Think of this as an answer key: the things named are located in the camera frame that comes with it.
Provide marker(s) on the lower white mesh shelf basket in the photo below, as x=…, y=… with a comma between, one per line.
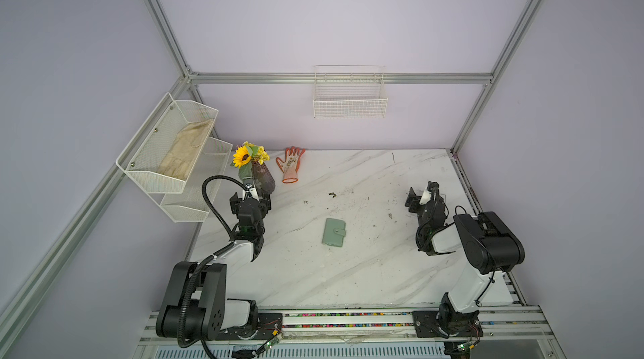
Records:
x=190, y=206

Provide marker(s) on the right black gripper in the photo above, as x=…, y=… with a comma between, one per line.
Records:
x=410, y=201

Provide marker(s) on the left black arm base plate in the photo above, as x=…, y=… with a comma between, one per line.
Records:
x=259, y=328

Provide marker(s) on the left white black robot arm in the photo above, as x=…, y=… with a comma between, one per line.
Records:
x=196, y=306

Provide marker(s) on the beige cloth glove in basket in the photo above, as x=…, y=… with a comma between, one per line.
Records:
x=186, y=150

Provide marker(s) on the white wire wall basket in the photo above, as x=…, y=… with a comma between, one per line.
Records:
x=349, y=92

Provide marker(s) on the upper white mesh shelf basket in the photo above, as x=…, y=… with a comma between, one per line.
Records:
x=152, y=159

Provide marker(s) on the yellow sunflower bouquet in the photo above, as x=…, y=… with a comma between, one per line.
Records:
x=243, y=157

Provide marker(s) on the white mesh shelf basket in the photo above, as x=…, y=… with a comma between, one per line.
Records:
x=190, y=206
x=152, y=159

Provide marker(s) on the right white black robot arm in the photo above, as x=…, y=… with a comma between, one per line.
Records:
x=490, y=247

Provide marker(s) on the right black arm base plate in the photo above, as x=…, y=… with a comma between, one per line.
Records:
x=437, y=324

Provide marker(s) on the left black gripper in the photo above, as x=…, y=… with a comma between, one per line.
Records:
x=235, y=204

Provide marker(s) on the orange white work glove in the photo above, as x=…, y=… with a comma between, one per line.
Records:
x=289, y=164

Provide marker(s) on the dark glass vase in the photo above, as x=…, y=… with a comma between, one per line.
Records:
x=263, y=178

